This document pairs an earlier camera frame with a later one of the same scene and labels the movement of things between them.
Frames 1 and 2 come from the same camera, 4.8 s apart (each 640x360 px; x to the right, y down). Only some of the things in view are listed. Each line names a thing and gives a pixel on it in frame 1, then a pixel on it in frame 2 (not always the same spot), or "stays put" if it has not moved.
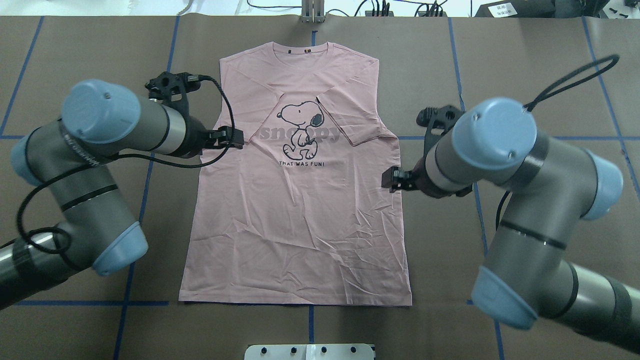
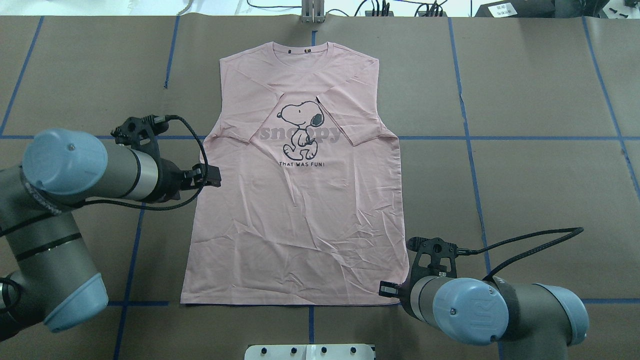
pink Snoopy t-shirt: x=304 y=214 stays put
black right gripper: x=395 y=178 → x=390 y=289
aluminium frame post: x=312 y=11 stays put
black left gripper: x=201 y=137 → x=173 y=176
